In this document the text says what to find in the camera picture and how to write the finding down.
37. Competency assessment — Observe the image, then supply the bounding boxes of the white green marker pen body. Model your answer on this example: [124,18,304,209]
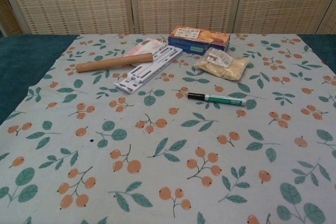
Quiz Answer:
[203,93,248,106]

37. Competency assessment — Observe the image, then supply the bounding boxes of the white plastic folding stand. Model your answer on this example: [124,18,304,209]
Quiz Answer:
[113,45,183,95]

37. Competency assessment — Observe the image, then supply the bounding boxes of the pink white snack packet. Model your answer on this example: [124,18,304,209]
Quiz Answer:
[123,37,169,58]

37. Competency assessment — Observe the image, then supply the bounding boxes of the floral fruit print tablecloth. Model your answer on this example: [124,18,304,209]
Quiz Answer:
[0,33,336,224]

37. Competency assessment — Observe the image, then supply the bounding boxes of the small clear labelled snack packet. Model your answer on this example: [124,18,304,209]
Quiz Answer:
[204,47,234,68]

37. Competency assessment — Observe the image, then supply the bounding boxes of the wooden rolling pin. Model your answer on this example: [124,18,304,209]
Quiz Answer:
[75,52,154,73]

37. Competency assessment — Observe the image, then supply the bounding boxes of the orange blue cracker box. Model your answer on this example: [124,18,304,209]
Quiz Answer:
[167,26,232,54]

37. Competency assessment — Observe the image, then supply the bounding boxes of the clear bag of beige snacks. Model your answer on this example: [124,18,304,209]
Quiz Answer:
[193,55,249,81]

